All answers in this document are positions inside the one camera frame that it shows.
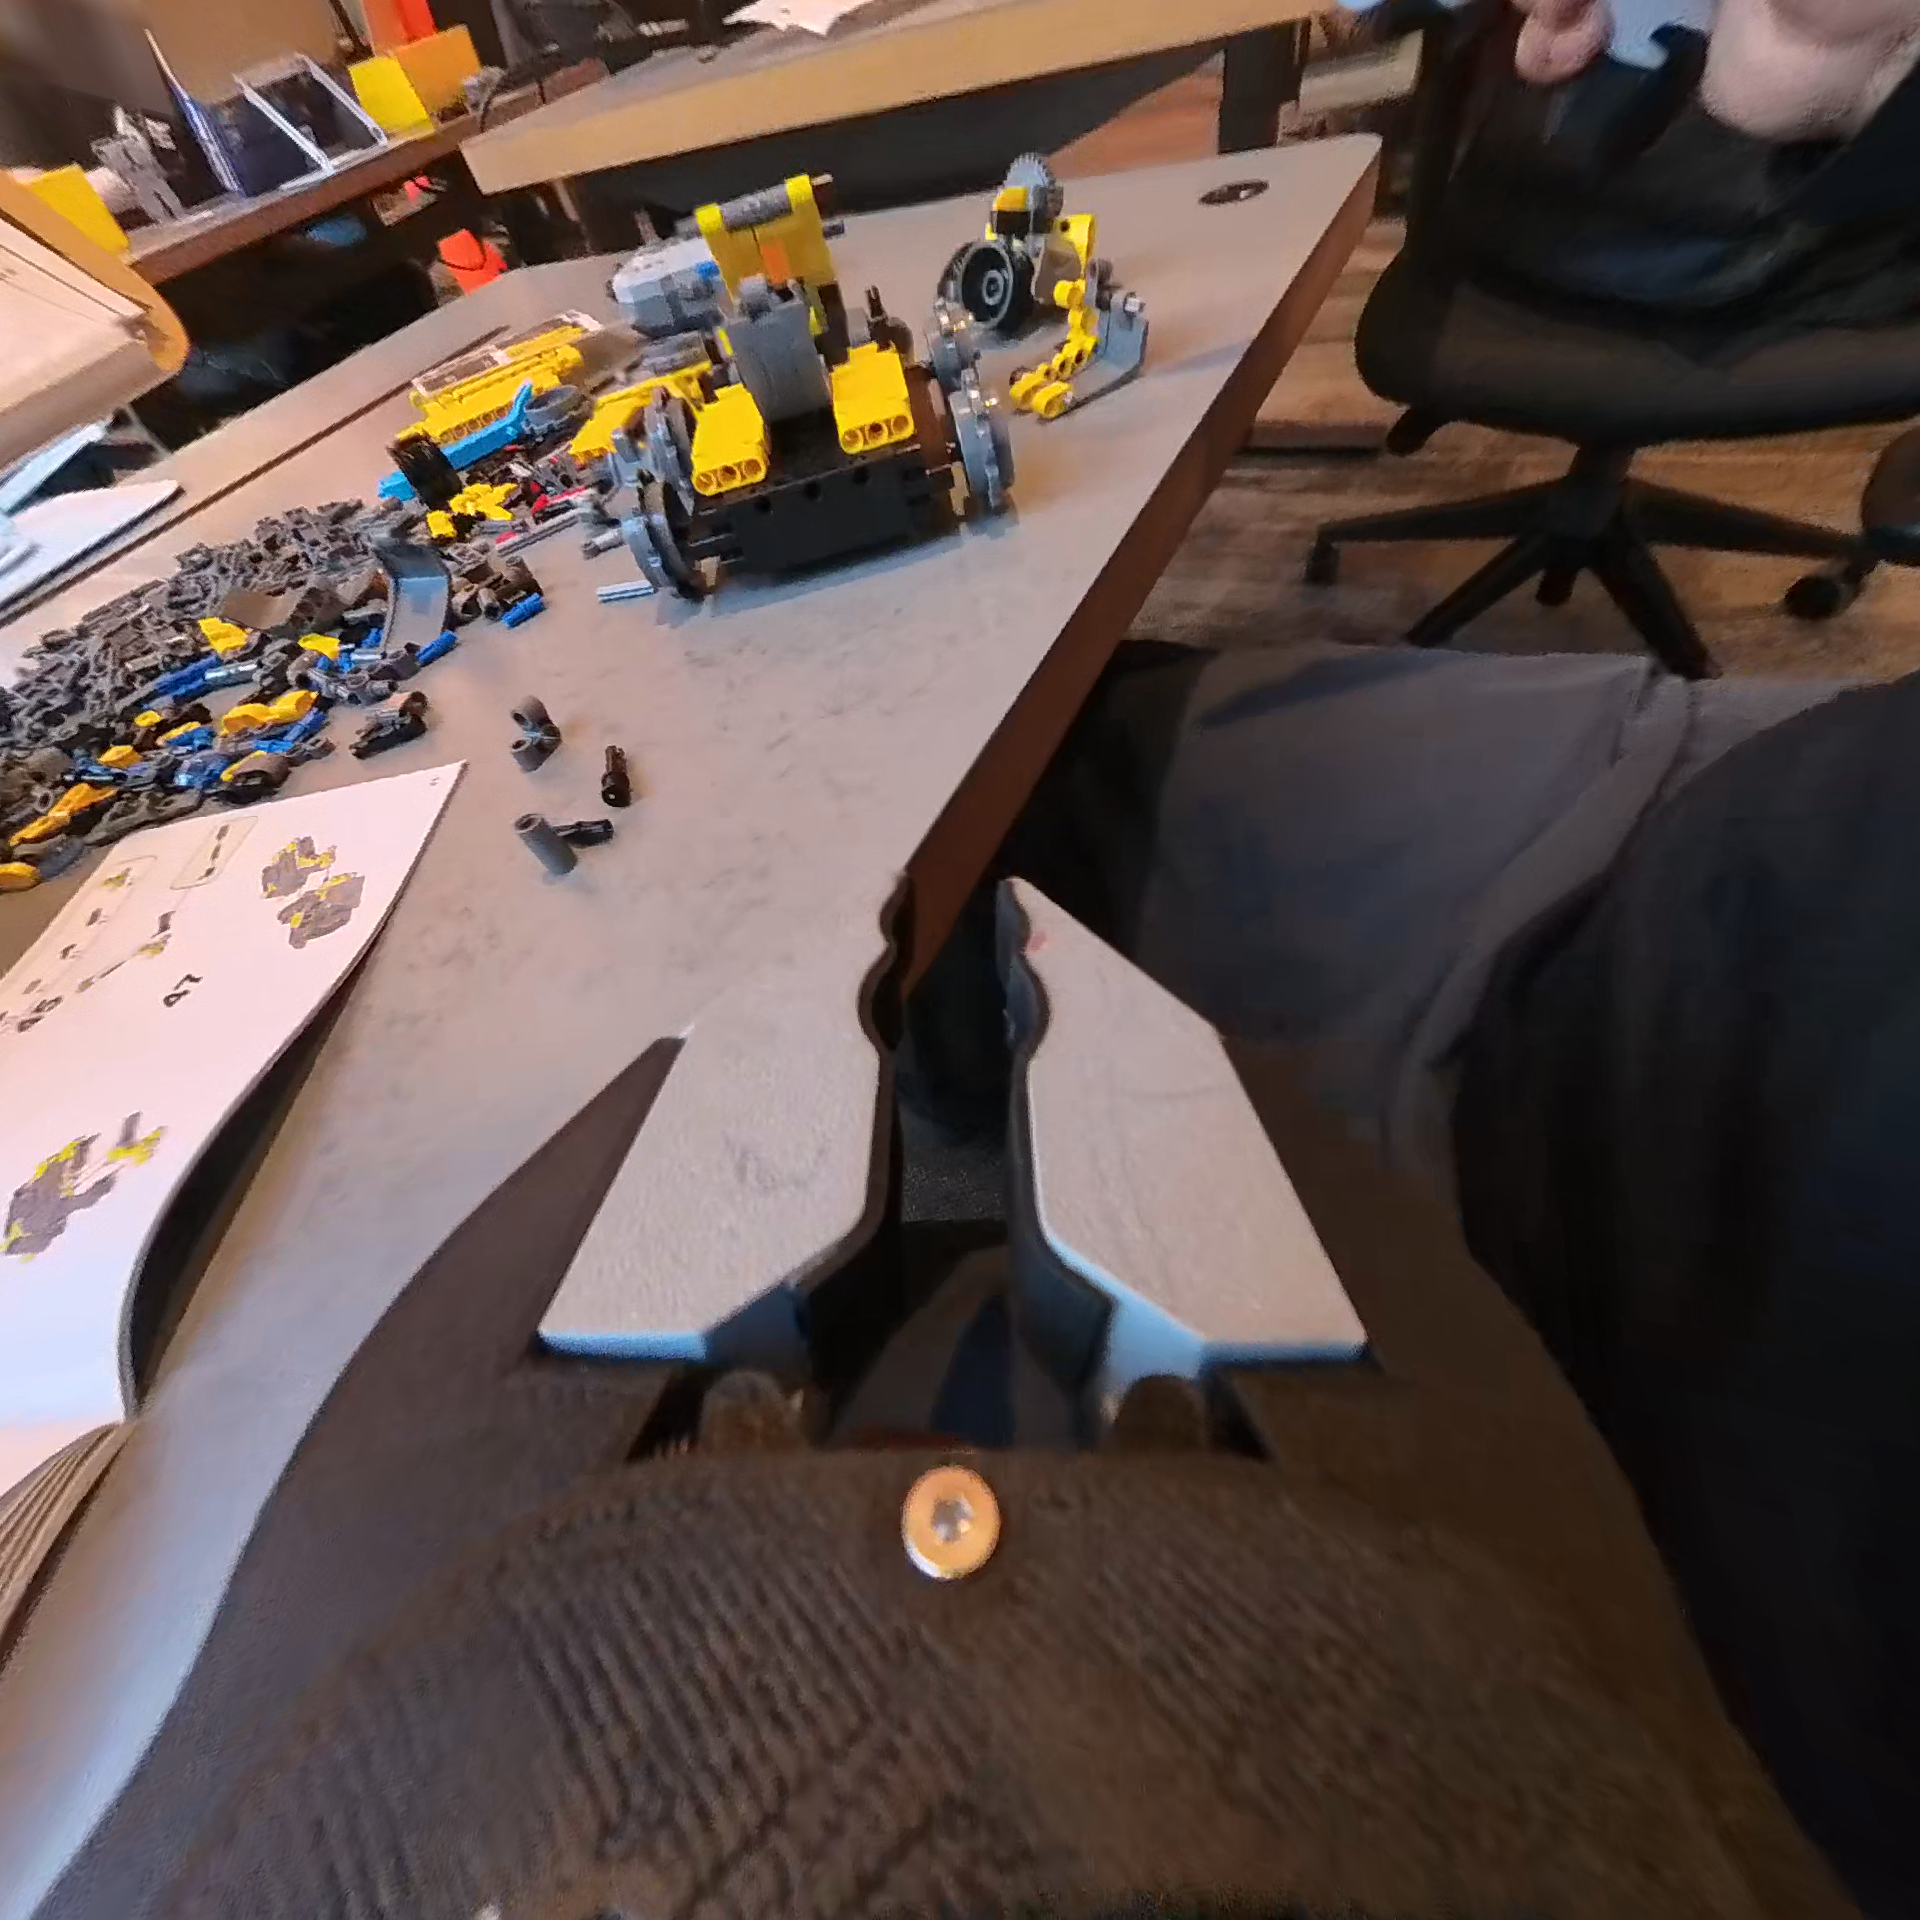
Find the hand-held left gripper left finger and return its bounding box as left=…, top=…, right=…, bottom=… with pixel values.
left=538, top=878, right=913, bottom=1366

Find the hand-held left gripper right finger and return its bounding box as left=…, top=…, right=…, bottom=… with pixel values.
left=1001, top=879, right=1370, bottom=1449

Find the instruction booklet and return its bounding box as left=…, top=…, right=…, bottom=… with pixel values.
left=0, top=761, right=466, bottom=1636

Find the person's right forearm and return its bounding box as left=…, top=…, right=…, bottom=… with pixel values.
left=1776, top=81, right=1920, bottom=255

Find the person's right hand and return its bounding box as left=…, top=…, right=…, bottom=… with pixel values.
left=1510, top=0, right=1920, bottom=147

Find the person's blue trouser leg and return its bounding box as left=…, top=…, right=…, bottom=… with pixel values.
left=1020, top=645, right=1876, bottom=1142

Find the black chair base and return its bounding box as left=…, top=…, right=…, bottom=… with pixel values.
left=1306, top=223, right=1920, bottom=677

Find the yellow grey brick vehicle model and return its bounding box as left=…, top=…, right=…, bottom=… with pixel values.
left=586, top=172, right=1014, bottom=601

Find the grey table with black legs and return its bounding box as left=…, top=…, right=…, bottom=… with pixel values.
left=462, top=0, right=1338, bottom=248

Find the pile of loose brick parts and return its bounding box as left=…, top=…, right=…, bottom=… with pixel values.
left=0, top=336, right=706, bottom=893

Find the blue brick separator tool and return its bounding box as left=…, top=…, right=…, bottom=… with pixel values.
left=378, top=382, right=578, bottom=504

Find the large yellow panel brick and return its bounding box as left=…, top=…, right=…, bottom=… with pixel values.
left=434, top=343, right=587, bottom=430

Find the printed sticker sheet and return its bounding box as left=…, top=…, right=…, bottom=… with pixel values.
left=405, top=305, right=609, bottom=395

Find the white clipboard stand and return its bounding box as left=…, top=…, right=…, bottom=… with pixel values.
left=0, top=478, right=182, bottom=608

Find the clipboard with instruction sheet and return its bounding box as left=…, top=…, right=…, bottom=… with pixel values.
left=0, top=172, right=190, bottom=467

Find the shelf of coloured storage bins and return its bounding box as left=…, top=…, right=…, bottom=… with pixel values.
left=0, top=0, right=496, bottom=255

